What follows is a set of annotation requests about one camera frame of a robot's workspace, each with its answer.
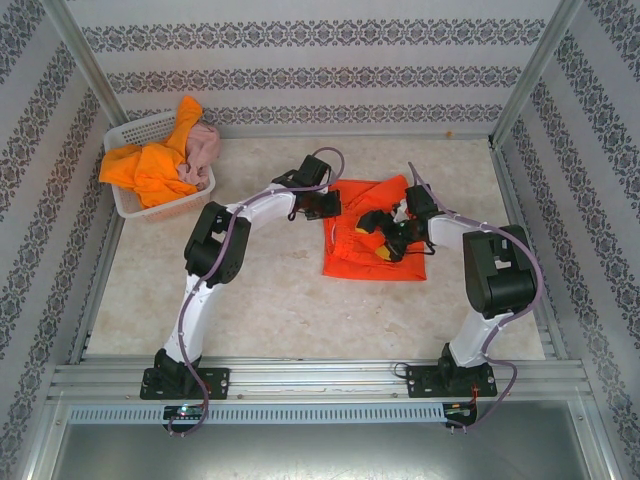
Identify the red-orange shorts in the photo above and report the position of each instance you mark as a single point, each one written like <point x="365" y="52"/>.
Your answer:
<point x="375" y="267"/>

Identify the pale pink shorts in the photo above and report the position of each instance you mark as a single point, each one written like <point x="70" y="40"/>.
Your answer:
<point x="202" y="145"/>

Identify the yellow-orange shorts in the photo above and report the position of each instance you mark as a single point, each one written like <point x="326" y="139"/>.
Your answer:
<point x="150" y="175"/>

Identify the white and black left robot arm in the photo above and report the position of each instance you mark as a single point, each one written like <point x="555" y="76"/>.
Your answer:
<point x="200" y="310"/>

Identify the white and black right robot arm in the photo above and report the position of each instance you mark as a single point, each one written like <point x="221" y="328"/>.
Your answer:
<point x="475" y="330"/>

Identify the small circuit board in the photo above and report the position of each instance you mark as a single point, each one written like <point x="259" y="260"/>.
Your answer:
<point x="184" y="411"/>
<point x="460" y="410"/>

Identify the white plastic laundry basket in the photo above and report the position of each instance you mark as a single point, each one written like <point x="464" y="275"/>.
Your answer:
<point x="135" y="131"/>

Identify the grey metal sheet panel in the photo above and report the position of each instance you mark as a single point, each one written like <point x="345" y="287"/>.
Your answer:
<point x="320" y="452"/>

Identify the aluminium rail along patterned wall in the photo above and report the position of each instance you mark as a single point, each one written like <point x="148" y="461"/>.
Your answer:
<point x="350" y="132"/>

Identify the aluminium side rail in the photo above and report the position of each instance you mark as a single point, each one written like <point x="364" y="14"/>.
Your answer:
<point x="92" y="290"/>
<point x="530" y="250"/>

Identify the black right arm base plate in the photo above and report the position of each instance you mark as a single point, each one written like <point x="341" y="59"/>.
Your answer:
<point x="425" y="382"/>

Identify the aluminium mounting rail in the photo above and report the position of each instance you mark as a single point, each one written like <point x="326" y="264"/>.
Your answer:
<point x="320" y="377"/>

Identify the aluminium corner post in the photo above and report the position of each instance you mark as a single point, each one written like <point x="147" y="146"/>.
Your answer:
<point x="537" y="65"/>
<point x="82" y="55"/>

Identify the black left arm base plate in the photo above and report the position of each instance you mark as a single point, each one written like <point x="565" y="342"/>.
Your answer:
<point x="215" y="382"/>

